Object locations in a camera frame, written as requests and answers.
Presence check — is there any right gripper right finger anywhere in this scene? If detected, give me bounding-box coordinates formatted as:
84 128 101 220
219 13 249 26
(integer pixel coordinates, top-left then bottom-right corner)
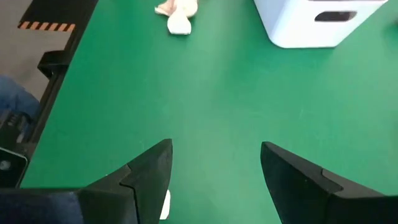
260 141 389 224

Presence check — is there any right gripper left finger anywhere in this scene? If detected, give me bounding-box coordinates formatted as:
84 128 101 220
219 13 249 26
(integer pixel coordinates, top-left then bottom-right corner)
77 138 174 224

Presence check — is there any white plastic basket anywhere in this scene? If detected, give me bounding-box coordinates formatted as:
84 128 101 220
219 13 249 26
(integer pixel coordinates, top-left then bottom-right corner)
253 0 389 49

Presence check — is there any black hazard-striped floor mat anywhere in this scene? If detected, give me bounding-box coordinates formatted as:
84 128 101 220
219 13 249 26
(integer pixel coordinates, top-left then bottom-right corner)
17 0 100 34

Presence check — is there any black camera box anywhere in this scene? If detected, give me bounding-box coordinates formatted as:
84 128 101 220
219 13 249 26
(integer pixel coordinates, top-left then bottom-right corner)
0 146 29 189

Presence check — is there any person's leg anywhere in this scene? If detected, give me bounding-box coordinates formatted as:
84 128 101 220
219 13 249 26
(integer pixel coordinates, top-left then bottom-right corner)
0 74 42 121

